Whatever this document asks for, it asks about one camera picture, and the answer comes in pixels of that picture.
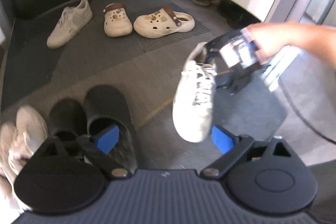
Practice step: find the cream clog with charms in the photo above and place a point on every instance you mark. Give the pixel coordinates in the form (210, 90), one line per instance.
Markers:
(160, 24)
(116, 22)

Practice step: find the person's right hand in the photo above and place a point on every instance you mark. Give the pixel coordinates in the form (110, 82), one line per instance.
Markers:
(265, 37)

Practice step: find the grey ribbed door mat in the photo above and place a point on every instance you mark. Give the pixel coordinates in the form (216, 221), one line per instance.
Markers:
(136, 56)

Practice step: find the person's right forearm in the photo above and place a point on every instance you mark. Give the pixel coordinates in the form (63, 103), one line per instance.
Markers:
(309, 35)

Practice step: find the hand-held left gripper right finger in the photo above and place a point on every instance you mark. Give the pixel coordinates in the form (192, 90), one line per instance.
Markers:
(222, 139)

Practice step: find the chunky cream sneaker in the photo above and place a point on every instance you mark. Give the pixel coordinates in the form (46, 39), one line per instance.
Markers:
(10, 150)
(31, 124)

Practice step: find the white sneaker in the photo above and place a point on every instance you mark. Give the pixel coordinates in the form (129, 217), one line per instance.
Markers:
(69, 23)
(195, 106)

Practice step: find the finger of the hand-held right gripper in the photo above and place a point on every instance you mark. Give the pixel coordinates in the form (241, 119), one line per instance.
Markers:
(210, 52)

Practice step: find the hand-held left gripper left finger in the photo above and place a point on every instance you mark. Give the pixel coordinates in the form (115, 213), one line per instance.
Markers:
(107, 139)

